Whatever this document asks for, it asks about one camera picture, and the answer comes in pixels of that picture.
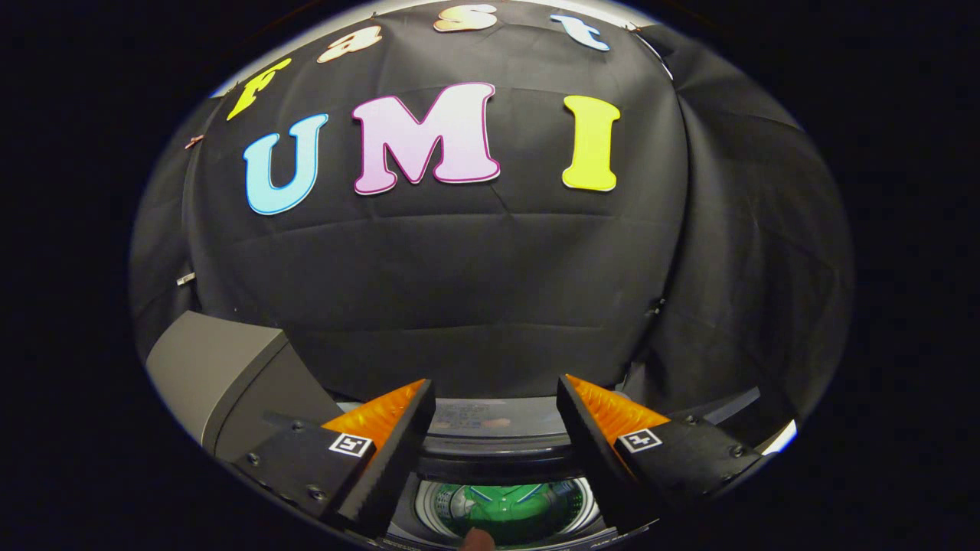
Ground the grey cabinet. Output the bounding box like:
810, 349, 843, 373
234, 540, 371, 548
145, 310, 345, 464

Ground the dark transparent washing machine lid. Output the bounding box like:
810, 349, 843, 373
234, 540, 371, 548
337, 386, 763, 460

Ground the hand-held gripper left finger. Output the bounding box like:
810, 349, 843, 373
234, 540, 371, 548
230, 378, 437, 540

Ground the white board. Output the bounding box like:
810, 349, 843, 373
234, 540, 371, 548
758, 419, 799, 456

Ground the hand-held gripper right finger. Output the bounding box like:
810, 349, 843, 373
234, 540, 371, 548
556, 373, 766, 533

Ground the green polo shirt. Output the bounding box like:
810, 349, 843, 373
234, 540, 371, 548
448, 482, 579, 546

